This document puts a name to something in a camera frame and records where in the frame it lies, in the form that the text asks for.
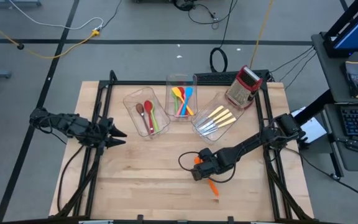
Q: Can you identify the yellow silicone spatula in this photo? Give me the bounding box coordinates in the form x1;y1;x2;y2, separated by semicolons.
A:
171;86;195;116

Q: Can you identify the grey black work glove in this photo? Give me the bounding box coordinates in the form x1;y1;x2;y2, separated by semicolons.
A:
340;60;358;100

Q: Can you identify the orange silicone spatula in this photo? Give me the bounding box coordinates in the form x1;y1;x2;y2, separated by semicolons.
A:
193;156;220;198

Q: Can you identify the plain black keyboard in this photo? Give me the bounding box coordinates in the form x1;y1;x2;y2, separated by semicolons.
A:
194;71;262;84

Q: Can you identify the grey side desk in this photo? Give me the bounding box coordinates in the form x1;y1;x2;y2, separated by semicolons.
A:
311;30;358;172

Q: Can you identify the black floor cable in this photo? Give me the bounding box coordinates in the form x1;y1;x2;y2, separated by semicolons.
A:
172;0;239;31
283;146;358;205

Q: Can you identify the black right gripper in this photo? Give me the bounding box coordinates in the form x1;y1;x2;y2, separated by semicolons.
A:
190;147;226;182

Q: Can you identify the yellow floor extension cord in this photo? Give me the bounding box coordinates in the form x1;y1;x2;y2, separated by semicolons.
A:
0;12;101;60

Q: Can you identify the red silicone spoon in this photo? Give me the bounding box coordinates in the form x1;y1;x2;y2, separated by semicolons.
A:
144;100;155;134

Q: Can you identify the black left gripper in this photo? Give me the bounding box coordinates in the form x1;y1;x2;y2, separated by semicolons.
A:
79;116;128;156

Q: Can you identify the coiled black cable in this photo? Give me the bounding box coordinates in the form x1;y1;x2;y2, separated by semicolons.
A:
209;0;239;73

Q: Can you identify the clear plastic bin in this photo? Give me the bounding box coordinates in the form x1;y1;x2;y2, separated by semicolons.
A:
190;91;246;146
165;73;198;122
122;86;171;139

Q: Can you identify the white paper sheet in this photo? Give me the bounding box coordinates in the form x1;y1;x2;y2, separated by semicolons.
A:
290;107;328;144

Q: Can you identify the brown spoon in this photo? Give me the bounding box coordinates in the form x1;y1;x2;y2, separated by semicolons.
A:
135;103;152;135

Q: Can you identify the black computer monitor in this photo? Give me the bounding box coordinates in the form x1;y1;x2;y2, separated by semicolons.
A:
323;0;358;58

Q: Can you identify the black metal table frame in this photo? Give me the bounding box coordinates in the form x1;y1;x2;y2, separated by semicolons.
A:
54;68;315;224

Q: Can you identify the red steel box grater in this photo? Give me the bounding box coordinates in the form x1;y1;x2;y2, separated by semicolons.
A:
224;65;264;110

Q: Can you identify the yellow hanging power cord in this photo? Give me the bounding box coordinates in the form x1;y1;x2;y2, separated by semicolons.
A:
249;0;275;69

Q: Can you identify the green silicone spatula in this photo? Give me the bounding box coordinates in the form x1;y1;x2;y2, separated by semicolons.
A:
170;89;180;115

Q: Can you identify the white floor cable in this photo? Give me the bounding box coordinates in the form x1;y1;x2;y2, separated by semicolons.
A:
7;0;104;31

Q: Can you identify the green silicone spoon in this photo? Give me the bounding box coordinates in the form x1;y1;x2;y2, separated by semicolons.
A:
150;105;160;133

